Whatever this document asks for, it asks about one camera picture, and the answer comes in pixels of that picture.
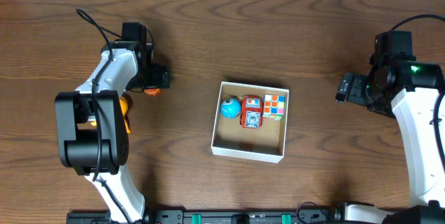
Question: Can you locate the orange round cap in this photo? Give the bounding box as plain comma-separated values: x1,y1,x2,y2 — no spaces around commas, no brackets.
144,88,161,96

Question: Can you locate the blue toy ball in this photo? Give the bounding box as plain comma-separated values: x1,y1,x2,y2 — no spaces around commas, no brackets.
220,97,241,119

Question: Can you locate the white cardboard box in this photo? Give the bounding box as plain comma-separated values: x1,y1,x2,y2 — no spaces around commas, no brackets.
211,81,289,163

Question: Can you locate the red toy truck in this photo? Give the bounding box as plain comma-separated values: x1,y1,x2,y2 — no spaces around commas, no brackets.
240,95,264,129

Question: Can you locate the colourful puzzle cube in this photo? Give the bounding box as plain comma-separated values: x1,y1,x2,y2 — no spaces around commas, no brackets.
262,94,286,121

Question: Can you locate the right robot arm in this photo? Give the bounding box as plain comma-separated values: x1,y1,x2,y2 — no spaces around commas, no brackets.
335,29,444,223

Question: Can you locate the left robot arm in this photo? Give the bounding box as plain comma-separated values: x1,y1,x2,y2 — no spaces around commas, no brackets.
55,22,170,223

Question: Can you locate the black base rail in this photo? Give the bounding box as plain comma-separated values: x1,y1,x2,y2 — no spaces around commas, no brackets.
65,201,345,224

